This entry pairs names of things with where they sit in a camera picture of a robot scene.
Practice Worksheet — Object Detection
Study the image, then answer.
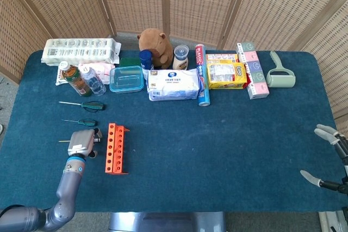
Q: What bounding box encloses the green box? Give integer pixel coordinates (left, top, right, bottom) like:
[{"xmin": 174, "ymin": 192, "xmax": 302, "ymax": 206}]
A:
[{"xmin": 119, "ymin": 57, "xmax": 142, "ymax": 67}]

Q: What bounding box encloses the pastel tissue box pack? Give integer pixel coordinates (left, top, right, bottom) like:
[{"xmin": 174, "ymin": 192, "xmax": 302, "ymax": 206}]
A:
[{"xmin": 235, "ymin": 42, "xmax": 270, "ymax": 100}]

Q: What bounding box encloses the green lint roller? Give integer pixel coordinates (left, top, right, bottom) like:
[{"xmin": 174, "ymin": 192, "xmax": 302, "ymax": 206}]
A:
[{"xmin": 265, "ymin": 51, "xmax": 296, "ymax": 89}]

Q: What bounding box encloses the small green-handled screwdriver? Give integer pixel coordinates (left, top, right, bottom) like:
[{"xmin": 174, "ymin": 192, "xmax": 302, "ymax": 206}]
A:
[{"xmin": 61, "ymin": 118, "xmax": 98, "ymax": 127}]

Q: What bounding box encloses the orange test tube rack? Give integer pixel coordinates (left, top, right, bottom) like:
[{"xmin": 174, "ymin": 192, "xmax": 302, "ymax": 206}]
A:
[{"xmin": 104, "ymin": 123, "xmax": 130, "ymax": 175}]

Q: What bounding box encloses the large green-handled screwdriver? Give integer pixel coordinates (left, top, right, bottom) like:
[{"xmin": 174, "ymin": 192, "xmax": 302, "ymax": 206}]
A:
[{"xmin": 58, "ymin": 101, "xmax": 106, "ymax": 112}]

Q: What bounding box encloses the wicker folding screen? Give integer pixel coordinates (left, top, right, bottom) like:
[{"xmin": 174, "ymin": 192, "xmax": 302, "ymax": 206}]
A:
[{"xmin": 0, "ymin": 0, "xmax": 348, "ymax": 129}]

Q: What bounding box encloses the white pink snack bag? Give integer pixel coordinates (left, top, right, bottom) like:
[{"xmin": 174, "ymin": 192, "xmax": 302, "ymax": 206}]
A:
[{"xmin": 55, "ymin": 62, "xmax": 116, "ymax": 86}]

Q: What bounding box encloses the blue white spray can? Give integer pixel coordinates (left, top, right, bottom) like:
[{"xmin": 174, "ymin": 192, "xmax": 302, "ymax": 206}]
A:
[{"xmin": 139, "ymin": 49, "xmax": 155, "ymax": 71}]

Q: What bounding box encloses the green tea bottle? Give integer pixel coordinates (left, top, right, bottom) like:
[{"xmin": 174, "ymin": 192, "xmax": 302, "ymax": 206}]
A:
[{"xmin": 59, "ymin": 60, "xmax": 92, "ymax": 98}]

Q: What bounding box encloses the brown capybara plush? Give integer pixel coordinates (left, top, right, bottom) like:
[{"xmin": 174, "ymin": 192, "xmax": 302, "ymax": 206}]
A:
[{"xmin": 136, "ymin": 28, "xmax": 175, "ymax": 70}]

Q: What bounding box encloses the clear container blue lid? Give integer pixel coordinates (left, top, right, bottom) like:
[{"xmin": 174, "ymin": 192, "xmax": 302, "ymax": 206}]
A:
[{"xmin": 109, "ymin": 65, "xmax": 145, "ymax": 94}]

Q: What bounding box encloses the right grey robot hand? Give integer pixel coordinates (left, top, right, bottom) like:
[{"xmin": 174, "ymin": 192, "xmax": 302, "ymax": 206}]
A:
[{"xmin": 300, "ymin": 124, "xmax": 348, "ymax": 195}]

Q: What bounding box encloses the white metal frame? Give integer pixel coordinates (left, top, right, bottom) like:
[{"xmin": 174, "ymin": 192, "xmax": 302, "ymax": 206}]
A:
[{"xmin": 318, "ymin": 211, "xmax": 348, "ymax": 232}]

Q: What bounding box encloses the yellow snack bag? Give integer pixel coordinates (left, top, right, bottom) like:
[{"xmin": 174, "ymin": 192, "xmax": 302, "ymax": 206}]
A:
[{"xmin": 207, "ymin": 62, "xmax": 248, "ymax": 90}]

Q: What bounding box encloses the clear water bottle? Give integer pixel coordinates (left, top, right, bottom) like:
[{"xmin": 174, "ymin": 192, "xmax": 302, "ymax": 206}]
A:
[{"xmin": 80, "ymin": 65, "xmax": 107, "ymax": 97}]

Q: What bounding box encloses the white wet wipes pack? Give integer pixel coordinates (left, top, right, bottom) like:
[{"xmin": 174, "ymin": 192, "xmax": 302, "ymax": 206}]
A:
[{"xmin": 146, "ymin": 68, "xmax": 203, "ymax": 102}]

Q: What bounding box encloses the white paper roll pack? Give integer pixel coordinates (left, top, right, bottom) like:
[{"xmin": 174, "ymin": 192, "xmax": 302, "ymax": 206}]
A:
[{"xmin": 41, "ymin": 37, "xmax": 122, "ymax": 66}]

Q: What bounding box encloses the white bottle blue cap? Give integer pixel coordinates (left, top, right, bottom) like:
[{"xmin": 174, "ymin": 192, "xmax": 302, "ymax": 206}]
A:
[{"xmin": 172, "ymin": 44, "xmax": 190, "ymax": 71}]

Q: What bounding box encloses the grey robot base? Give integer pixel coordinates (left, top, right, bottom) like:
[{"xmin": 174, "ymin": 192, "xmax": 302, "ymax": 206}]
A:
[{"xmin": 108, "ymin": 211, "xmax": 227, "ymax": 232}]

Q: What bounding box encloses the blue plastic wrap roll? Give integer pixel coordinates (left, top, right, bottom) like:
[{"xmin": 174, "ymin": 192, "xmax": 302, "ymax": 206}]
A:
[{"xmin": 195, "ymin": 43, "xmax": 212, "ymax": 107}]

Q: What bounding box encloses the black clear-handled screwdriver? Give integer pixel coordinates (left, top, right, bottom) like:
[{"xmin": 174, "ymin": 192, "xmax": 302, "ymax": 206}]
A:
[{"xmin": 58, "ymin": 136, "xmax": 102, "ymax": 145}]

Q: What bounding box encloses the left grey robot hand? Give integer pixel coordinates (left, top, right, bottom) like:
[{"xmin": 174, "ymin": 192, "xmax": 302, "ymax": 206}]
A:
[{"xmin": 66, "ymin": 127, "xmax": 103, "ymax": 159}]

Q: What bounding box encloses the red yellow box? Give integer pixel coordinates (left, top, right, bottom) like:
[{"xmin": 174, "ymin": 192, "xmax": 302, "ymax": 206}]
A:
[{"xmin": 206, "ymin": 53, "xmax": 239, "ymax": 64}]

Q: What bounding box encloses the blue table cover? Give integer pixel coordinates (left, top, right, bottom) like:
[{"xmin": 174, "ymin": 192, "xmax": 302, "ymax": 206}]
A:
[{"xmin": 0, "ymin": 49, "xmax": 348, "ymax": 213}]

